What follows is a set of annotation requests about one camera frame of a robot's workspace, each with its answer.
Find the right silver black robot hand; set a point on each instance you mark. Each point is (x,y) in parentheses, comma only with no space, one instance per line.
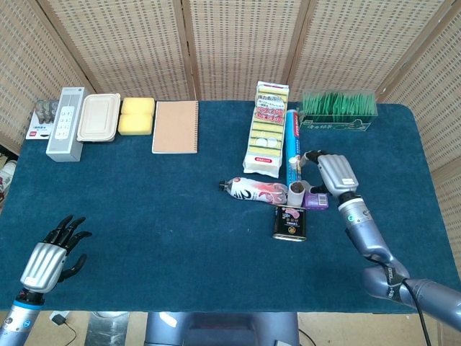
(336,174)

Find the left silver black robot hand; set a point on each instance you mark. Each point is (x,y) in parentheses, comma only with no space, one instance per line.
(43,263)

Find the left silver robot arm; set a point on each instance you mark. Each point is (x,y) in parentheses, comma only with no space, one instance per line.
(18,320)

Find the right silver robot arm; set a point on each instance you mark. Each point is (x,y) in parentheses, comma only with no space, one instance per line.
(367,234)

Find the small purple box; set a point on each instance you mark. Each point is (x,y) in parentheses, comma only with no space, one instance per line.
(317,201)

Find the white paper roll cardboard core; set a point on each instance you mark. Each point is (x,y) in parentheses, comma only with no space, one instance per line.
(295,199)

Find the blue cling film roll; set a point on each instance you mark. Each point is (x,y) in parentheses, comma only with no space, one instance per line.
(294,137)

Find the clear box green tea bags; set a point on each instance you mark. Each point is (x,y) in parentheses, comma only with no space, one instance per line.
(338,108)

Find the black gold luncheon meat can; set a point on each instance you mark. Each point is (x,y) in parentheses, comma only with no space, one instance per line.
(290,225)

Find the yellow scouring sponge multipack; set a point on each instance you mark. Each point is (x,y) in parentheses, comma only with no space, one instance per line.
(264,144)

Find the plastic drink bottle red label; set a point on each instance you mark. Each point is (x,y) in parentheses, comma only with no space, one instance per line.
(252,190)

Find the white patterned shoe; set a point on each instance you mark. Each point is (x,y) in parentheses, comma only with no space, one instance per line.
(6,176)

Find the blue carpet table mat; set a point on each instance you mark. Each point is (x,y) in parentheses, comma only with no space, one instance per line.
(162,223)

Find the white power strip box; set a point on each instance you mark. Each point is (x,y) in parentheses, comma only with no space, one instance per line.
(65,126)

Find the battery blister pack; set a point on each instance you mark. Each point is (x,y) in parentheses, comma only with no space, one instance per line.
(39,122)

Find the beige lidded food container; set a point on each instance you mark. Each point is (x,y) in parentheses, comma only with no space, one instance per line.
(98,117)

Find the bamboo folding screen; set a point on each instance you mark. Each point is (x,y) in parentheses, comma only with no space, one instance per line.
(234,47)

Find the yellow sponge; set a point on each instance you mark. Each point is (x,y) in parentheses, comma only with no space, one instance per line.
(138,107)
(135,125)

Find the brown spiral notebook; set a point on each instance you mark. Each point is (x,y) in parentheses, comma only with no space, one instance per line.
(175,128)

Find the grey robot torso base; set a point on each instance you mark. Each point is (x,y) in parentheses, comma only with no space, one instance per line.
(223,329)

